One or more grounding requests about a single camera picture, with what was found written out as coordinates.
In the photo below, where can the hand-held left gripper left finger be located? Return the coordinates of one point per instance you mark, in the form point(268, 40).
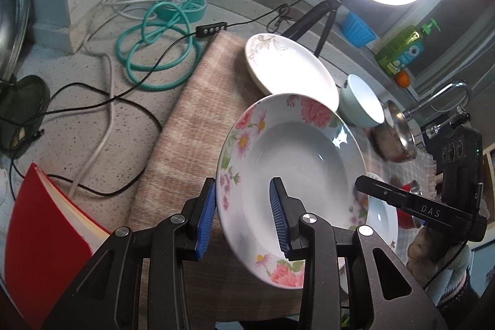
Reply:
point(205, 216)

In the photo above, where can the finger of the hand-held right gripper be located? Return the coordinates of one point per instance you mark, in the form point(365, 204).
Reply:
point(406, 203)

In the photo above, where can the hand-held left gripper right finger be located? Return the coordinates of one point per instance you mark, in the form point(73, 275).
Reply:
point(277, 214)

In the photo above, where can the stainless steel bowl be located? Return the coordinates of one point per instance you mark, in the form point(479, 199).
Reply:
point(394, 144)

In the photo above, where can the pink floral plate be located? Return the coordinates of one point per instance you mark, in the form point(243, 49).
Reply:
point(294, 152)

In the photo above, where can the light blue bowl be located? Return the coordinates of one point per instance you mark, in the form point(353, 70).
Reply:
point(361, 102)

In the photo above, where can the person's right forearm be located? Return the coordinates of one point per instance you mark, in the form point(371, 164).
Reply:
point(452, 285)

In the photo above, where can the person's right hand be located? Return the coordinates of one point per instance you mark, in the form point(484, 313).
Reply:
point(421, 250)

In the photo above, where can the red cup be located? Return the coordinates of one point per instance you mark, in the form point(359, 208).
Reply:
point(405, 218)

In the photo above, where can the white bowl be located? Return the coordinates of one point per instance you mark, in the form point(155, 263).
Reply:
point(381, 223)

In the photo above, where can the chrome faucet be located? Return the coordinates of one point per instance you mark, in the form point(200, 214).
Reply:
point(433, 98)

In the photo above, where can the pink plaid cloth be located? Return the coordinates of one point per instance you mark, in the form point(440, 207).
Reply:
point(185, 129)

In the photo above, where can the orange fruit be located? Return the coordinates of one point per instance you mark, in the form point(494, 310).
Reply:
point(403, 78)

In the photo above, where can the green soap pump bottle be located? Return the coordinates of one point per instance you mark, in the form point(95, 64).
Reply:
point(402, 47)

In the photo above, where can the white plate with beige pattern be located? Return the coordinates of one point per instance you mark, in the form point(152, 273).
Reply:
point(286, 67)

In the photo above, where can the red notebook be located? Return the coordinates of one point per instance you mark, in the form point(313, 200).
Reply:
point(42, 237)

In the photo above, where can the blue ribbed cup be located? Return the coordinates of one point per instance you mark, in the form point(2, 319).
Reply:
point(357, 30)

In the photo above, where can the black tripod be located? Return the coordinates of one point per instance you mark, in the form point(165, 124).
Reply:
point(305, 22)

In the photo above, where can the teal power strip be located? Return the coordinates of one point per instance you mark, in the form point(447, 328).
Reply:
point(193, 7)

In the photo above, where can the dark green object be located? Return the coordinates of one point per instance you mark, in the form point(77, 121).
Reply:
point(27, 98)

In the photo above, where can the metal lid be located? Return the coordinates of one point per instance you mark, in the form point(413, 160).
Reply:
point(11, 24)

